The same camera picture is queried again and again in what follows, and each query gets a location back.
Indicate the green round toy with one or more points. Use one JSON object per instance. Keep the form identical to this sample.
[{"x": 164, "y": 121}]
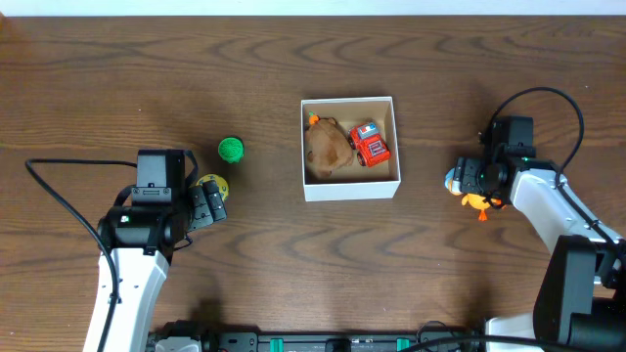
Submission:
[{"x": 231, "y": 149}]

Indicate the brown plush capybara toy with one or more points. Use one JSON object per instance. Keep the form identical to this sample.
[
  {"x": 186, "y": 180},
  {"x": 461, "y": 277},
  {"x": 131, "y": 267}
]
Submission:
[{"x": 326, "y": 147}]

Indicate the yellow rubber duck toy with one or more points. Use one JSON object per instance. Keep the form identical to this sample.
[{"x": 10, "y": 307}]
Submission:
[{"x": 475, "y": 201}]

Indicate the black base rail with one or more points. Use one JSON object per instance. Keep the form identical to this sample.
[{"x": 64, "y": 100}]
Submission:
[{"x": 433, "y": 336}]

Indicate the white cardboard box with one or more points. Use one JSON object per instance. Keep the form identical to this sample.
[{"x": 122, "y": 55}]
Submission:
[{"x": 354, "y": 181}]

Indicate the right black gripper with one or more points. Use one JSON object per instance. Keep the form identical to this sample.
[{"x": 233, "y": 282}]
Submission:
[{"x": 465, "y": 176}]

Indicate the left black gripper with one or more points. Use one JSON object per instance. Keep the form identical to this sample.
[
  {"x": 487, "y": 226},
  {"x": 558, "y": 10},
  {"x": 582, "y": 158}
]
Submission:
[{"x": 208, "y": 201}]

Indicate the yellow ball with blue letters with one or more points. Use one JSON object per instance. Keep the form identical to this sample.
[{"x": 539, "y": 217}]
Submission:
[{"x": 220, "y": 182}]

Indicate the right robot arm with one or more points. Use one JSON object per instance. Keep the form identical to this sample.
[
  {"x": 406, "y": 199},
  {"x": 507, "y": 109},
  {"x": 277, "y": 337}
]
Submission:
[{"x": 581, "y": 301}]

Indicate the red toy fire truck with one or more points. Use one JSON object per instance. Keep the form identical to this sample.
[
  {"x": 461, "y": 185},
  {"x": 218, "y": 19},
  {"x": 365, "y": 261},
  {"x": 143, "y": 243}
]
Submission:
[{"x": 366, "y": 140}]

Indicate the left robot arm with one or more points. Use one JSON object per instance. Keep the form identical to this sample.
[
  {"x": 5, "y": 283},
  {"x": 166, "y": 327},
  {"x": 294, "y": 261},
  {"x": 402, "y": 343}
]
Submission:
[{"x": 140, "y": 241}]

